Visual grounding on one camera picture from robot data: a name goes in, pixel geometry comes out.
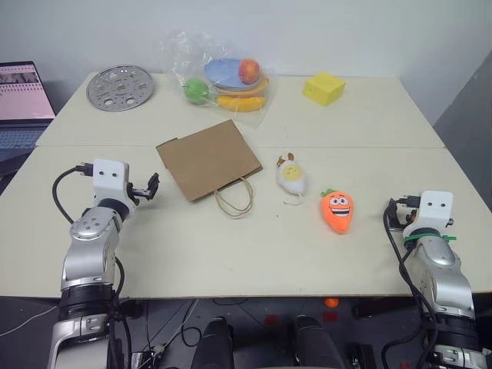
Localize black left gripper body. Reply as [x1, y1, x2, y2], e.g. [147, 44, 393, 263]
[125, 183, 151, 204]

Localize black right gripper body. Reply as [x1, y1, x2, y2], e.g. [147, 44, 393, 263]
[389, 205, 419, 233]

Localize brown paper bag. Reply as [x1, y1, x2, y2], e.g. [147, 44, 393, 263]
[155, 118, 264, 221]

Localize clear plastic bag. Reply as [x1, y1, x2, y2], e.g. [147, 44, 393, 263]
[159, 28, 279, 131]

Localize green zip tie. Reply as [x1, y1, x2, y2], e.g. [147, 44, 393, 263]
[403, 229, 457, 244]

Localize orange carrot plush toy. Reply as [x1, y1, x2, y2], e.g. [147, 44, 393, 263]
[319, 188, 354, 234]

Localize silver perforated round disc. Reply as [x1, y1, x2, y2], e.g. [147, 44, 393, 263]
[85, 65, 155, 113]

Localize green apple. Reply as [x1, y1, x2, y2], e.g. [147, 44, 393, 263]
[182, 78, 210, 105]

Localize yellow banana toy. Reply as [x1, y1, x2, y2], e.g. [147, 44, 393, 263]
[215, 95, 268, 113]

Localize white egg plush toy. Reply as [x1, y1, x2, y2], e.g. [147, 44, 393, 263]
[274, 152, 310, 206]

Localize blue plate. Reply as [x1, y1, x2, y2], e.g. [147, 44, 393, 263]
[203, 57, 263, 91]

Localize orange plate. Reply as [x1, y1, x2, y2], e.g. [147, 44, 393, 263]
[213, 75, 270, 98]

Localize red apple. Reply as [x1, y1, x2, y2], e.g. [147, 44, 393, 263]
[238, 58, 262, 85]

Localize open laptop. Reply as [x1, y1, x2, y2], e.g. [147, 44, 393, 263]
[0, 60, 58, 176]

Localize yellow cheese block toy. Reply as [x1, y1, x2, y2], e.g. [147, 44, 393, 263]
[302, 71, 347, 107]

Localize dark rounded shape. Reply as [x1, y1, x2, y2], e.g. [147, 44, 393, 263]
[292, 314, 336, 369]
[191, 316, 235, 369]

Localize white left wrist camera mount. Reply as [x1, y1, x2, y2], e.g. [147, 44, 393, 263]
[92, 158, 130, 211]

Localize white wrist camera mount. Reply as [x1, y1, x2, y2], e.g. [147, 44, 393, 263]
[402, 189, 454, 238]
[92, 158, 130, 211]

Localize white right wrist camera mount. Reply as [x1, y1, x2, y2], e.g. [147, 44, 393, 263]
[402, 189, 454, 238]

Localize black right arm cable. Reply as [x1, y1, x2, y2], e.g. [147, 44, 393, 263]
[382, 194, 441, 369]

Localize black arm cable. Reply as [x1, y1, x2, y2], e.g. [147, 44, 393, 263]
[52, 162, 95, 224]
[382, 194, 441, 369]

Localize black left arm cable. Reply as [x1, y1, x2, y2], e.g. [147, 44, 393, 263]
[52, 162, 95, 224]

